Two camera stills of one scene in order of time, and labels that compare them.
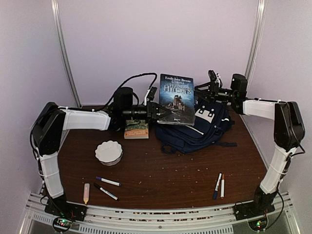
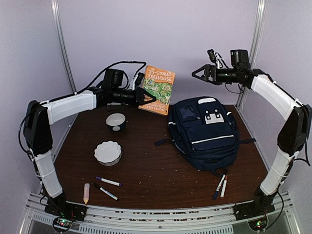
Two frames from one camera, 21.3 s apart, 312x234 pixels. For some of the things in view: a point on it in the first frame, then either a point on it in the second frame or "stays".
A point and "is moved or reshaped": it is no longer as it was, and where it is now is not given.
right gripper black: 213,87 → 207,68
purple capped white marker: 113,183 stays
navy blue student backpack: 212,123 is moved or reshaped
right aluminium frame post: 256,40 stays
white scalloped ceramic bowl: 109,152 stays
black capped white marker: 106,192 stays
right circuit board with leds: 259,224 stays
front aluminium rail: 205,220 stays
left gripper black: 152,108 → 139,96
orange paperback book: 136,129 → 159,83
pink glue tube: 87,186 stays
